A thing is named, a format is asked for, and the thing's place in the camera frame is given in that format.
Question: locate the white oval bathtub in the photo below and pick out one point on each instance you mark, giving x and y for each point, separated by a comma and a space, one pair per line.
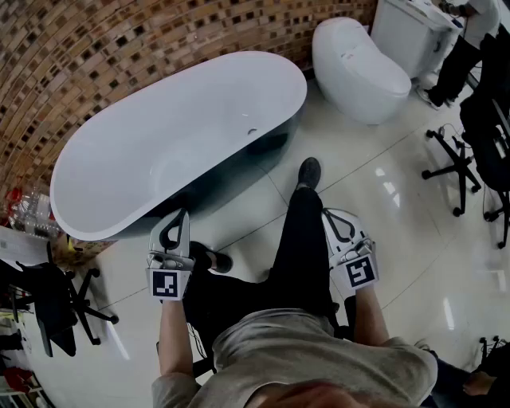
179, 131

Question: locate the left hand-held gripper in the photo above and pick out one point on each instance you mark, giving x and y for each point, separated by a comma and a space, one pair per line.
167, 279

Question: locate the pile of clear plastic bottles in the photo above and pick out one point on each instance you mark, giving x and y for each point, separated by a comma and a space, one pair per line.
34, 211

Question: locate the person's grey shirt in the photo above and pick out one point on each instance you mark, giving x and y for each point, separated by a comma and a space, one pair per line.
311, 358

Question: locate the black office chair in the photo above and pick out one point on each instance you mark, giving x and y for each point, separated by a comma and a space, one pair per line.
52, 303
486, 151

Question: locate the white cabinet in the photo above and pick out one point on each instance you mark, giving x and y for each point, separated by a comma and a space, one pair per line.
410, 36

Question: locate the person's left black shoe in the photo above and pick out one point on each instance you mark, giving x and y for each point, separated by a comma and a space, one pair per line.
213, 259

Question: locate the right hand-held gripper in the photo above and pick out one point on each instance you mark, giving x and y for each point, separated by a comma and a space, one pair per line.
358, 275

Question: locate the brown cardboard box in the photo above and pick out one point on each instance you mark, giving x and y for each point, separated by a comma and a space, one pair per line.
79, 249

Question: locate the person's black trousers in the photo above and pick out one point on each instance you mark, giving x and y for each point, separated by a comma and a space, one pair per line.
303, 259

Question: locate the person's right forearm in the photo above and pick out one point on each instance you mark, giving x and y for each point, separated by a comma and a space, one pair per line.
370, 318

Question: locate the person's left forearm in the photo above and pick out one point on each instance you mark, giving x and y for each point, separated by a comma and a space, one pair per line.
175, 338

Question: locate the white egg-shaped toilet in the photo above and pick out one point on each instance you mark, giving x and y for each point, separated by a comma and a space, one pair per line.
358, 71

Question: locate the white flat box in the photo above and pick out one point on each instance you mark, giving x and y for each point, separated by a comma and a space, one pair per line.
20, 247

